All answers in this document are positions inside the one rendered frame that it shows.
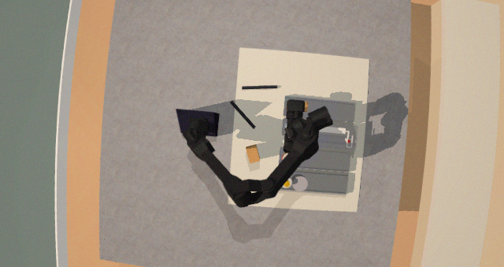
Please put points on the large white cylinder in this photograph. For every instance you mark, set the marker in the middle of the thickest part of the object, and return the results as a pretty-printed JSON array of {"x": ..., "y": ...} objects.
[{"x": 299, "y": 182}]

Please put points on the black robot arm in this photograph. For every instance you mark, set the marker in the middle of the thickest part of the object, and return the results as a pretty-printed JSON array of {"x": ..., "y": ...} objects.
[{"x": 304, "y": 147}]

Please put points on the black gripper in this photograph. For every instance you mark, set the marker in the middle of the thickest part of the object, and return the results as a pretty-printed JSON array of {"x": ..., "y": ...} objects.
[{"x": 295, "y": 109}]

